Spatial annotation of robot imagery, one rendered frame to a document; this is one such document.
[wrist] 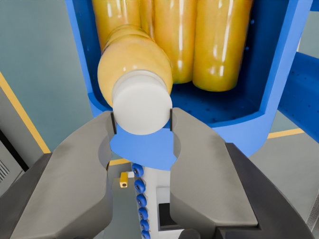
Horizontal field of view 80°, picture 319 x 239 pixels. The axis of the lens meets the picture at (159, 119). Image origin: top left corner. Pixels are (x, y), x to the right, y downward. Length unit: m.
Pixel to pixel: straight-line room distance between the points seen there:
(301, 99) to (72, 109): 1.47
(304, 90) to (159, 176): 0.66
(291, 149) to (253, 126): 2.10
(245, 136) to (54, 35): 1.41
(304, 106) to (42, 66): 1.54
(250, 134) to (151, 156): 0.11
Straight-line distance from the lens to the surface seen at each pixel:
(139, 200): 0.71
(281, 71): 0.23
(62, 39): 1.51
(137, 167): 0.59
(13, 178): 2.05
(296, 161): 2.49
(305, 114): 0.93
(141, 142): 0.21
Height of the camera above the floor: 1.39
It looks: 58 degrees down
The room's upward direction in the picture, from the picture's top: 173 degrees clockwise
